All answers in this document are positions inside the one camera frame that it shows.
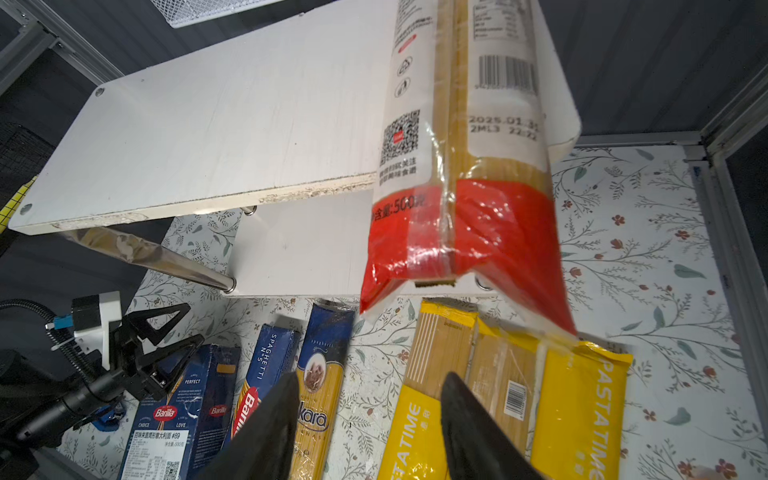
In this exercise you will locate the yellow green brush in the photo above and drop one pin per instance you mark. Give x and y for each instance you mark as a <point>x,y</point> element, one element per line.
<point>13,203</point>

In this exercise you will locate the white wire mesh basket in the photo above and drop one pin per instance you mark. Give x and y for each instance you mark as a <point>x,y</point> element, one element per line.
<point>183,13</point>

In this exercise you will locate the blue yellow spaghetti bag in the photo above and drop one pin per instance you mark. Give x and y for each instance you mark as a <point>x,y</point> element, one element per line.
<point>320,372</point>

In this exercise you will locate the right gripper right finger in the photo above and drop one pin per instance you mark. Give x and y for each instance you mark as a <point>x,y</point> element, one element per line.
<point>476,448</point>

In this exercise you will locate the yellow pastatime bag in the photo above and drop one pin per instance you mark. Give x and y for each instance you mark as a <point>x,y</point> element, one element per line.
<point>503,377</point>
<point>442,345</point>
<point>580,413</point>

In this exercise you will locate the blue Barilla spaghetti box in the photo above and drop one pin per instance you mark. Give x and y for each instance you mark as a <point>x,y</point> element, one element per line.
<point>272,357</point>

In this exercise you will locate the blue Barilla pasta box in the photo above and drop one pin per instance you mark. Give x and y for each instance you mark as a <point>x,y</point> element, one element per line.
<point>177,436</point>

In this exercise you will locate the white two-tier shelf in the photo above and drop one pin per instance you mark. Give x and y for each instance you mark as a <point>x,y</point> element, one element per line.
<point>287,119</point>

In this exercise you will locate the black wire basket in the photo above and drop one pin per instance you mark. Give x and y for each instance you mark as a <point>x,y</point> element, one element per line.
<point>23,156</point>

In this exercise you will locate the blue object at left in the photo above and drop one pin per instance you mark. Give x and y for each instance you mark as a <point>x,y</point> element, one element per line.
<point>109,418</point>

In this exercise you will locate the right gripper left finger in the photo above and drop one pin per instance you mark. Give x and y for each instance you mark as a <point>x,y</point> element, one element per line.
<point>263,448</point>

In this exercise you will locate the red spaghetti bag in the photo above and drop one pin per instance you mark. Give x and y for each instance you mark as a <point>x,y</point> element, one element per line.
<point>463,181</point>

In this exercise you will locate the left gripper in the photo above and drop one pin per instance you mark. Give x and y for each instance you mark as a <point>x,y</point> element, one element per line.
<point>36,410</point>

